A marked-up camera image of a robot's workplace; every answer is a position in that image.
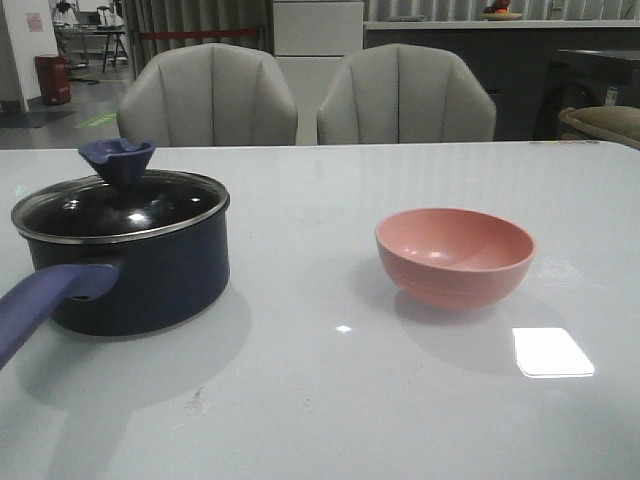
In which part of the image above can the dark washing machine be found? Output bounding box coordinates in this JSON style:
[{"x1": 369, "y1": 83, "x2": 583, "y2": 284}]
[{"x1": 533, "y1": 49, "x2": 639, "y2": 140}]

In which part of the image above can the white refrigerator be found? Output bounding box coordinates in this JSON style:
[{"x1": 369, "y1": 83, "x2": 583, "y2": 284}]
[{"x1": 273, "y1": 1, "x2": 364, "y2": 116}]

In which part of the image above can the right grey upholstered chair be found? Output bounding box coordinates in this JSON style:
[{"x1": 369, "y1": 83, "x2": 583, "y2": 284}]
[{"x1": 317, "y1": 44, "x2": 497, "y2": 145}]

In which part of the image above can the pink bowl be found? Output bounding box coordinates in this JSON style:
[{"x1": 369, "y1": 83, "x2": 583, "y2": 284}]
[{"x1": 375, "y1": 208, "x2": 536, "y2": 310}]

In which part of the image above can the glass lid with blue knob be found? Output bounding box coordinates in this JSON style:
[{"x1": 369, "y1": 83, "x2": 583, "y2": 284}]
[{"x1": 11, "y1": 138, "x2": 230, "y2": 245}]

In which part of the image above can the dark kitchen counter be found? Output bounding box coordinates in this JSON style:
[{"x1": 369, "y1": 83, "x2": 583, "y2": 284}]
[{"x1": 364, "y1": 20, "x2": 639, "y2": 141}]

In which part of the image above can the red barrier belt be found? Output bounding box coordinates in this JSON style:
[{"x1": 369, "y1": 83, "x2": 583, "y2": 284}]
[{"x1": 139, "y1": 27, "x2": 261, "y2": 40}]

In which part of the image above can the background work table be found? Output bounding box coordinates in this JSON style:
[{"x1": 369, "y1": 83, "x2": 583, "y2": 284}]
[{"x1": 53, "y1": 21, "x2": 130, "y2": 73}]

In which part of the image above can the grey upholstered chair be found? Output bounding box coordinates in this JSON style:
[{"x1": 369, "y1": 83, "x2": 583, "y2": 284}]
[
  {"x1": 317, "y1": 44, "x2": 497, "y2": 145},
  {"x1": 117, "y1": 43, "x2": 298, "y2": 147}
]

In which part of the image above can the grey curtain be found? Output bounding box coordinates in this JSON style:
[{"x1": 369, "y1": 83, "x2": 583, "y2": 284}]
[{"x1": 123, "y1": 0, "x2": 273, "y2": 76}]

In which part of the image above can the red bin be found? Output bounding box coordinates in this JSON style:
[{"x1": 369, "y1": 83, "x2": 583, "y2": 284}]
[{"x1": 34, "y1": 54, "x2": 71, "y2": 105}]

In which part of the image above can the dark blue saucepan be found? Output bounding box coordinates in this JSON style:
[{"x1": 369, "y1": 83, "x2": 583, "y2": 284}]
[{"x1": 1, "y1": 211, "x2": 230, "y2": 363}]

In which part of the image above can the left grey upholstered chair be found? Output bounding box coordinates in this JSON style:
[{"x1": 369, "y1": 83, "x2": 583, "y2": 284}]
[{"x1": 117, "y1": 43, "x2": 298, "y2": 147}]

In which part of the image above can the fruit plate on counter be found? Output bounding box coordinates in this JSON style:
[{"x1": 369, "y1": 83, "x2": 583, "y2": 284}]
[{"x1": 482, "y1": 0, "x2": 523, "y2": 21}]

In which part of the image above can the beige cushion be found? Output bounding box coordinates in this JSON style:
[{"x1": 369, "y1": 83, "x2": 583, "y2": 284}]
[{"x1": 558, "y1": 105, "x2": 639, "y2": 150}]

